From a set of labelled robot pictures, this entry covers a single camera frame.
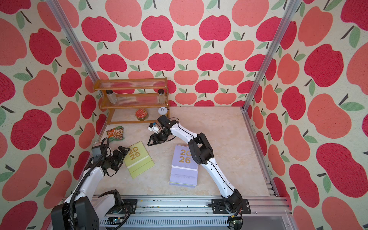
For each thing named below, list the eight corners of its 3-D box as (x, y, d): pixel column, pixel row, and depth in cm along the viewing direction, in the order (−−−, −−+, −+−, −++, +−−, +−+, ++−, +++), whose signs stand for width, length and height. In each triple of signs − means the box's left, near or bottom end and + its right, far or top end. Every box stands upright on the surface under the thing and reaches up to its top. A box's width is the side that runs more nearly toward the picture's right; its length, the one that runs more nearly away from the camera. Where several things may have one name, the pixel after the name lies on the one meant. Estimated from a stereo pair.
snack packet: (107, 143, 102) (105, 140, 99) (108, 131, 108) (106, 128, 106) (123, 139, 104) (122, 137, 101) (123, 128, 110) (122, 125, 108)
